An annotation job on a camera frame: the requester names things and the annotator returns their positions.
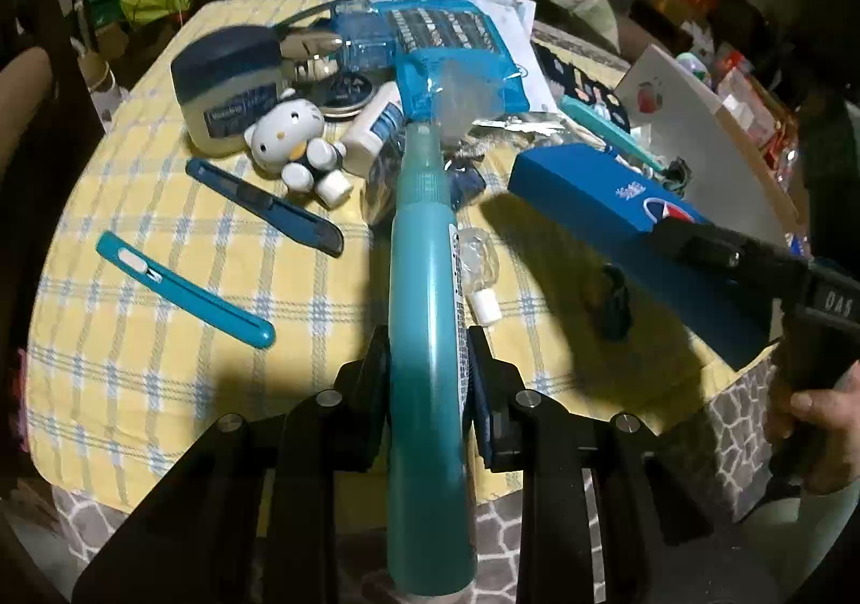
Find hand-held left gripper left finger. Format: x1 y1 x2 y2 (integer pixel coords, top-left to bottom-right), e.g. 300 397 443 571
70 328 392 604

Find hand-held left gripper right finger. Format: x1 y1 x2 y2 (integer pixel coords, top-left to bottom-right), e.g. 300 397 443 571
469 326 716 604

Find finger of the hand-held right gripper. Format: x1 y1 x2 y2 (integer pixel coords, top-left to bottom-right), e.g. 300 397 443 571
653 216 814 299

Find teal spray bottle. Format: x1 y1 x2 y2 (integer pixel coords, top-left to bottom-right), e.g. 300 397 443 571
386 120 479 598

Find blue rectangular box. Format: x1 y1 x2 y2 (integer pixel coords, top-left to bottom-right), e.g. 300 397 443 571
507 142 787 371

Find cardboard box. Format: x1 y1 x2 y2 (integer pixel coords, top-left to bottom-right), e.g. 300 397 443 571
613 43 811 256

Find person's right hand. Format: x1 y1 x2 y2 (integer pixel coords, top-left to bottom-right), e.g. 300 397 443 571
764 359 860 499

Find small clear white-capped bottle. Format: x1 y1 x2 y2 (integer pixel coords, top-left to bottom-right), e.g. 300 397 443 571
455 226 504 327

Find teal toothbrush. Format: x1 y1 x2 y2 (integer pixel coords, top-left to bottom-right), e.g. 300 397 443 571
559 95 690 185

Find yellow plaid tablecloth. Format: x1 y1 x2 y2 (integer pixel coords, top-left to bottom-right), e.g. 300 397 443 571
25 0 773 514

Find dark blue utility knife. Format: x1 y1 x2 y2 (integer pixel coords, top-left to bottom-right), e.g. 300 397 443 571
185 158 346 258

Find teal utility knife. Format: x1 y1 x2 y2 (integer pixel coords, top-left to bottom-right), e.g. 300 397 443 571
95 232 277 349

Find small white bottle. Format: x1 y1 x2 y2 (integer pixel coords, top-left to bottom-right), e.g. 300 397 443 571
341 82 406 176

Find white cat figurine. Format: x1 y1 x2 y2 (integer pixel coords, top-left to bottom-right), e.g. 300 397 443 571
243 88 355 206

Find round dark tin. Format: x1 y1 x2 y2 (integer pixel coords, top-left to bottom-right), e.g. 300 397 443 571
320 73 385 123

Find blue face mask packet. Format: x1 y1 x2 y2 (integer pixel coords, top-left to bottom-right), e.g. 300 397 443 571
371 0 533 136

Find petroleum jelly jar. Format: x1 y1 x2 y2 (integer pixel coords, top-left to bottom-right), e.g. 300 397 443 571
170 33 289 156

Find clear blue plastic box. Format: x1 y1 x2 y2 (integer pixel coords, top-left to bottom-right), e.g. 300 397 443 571
328 0 400 76

